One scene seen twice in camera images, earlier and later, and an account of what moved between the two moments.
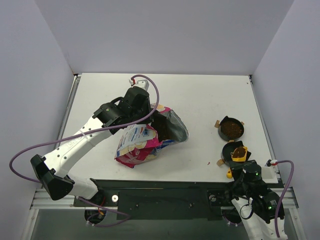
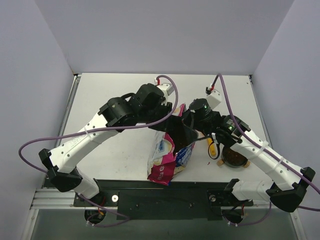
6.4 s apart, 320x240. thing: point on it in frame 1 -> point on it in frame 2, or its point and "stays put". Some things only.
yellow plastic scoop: [238, 154] -> [213, 148]
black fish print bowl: [228, 148] stays put
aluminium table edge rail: [77, 78] stays put
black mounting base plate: [143, 200] stays put
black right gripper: [238, 165] -> [188, 119]
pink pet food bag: [141, 143] -> [165, 166]
